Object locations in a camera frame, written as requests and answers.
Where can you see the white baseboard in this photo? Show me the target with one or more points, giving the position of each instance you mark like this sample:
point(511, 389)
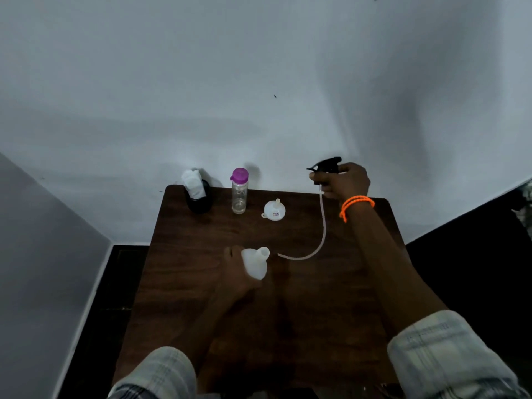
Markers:
point(81, 324)

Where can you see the purple bottle cap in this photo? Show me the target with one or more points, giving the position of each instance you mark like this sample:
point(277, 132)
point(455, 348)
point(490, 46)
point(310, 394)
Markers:
point(240, 175)

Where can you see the dark wooden table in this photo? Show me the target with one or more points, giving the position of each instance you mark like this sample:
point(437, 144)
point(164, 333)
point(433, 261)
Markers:
point(187, 253)

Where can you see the person's left forearm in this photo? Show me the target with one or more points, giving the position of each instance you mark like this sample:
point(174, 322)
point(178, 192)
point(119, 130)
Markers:
point(212, 328)

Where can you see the person's right hand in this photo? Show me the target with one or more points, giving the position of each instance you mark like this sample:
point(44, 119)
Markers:
point(347, 182)

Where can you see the white plastic funnel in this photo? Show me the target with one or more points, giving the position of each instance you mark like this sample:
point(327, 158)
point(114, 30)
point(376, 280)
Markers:
point(275, 211)

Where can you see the person's right forearm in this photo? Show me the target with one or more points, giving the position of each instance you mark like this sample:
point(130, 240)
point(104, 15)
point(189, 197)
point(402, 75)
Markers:
point(390, 270)

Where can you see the person's left plaid sleeve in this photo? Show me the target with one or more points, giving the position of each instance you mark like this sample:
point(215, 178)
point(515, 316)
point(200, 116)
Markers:
point(158, 374)

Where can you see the clear bottle with purple cap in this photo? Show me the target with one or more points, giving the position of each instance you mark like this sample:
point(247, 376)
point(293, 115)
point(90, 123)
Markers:
point(239, 199)

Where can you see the person's plaid sleeve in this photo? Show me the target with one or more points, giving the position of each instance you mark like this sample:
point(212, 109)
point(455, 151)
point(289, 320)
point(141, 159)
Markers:
point(158, 374)
point(444, 357)

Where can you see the black round holder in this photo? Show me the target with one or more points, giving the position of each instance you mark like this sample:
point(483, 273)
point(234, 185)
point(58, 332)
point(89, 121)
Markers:
point(199, 206)

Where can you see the black spray head with tube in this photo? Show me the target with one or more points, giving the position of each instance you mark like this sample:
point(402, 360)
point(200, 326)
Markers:
point(328, 164)

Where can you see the white folded tissue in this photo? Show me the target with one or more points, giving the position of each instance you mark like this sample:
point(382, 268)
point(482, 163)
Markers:
point(193, 184)

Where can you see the person's right plaid sleeve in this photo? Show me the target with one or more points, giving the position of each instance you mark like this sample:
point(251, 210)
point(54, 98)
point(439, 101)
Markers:
point(444, 357)

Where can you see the person's left hand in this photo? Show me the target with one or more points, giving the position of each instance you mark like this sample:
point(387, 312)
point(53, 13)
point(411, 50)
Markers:
point(237, 278)

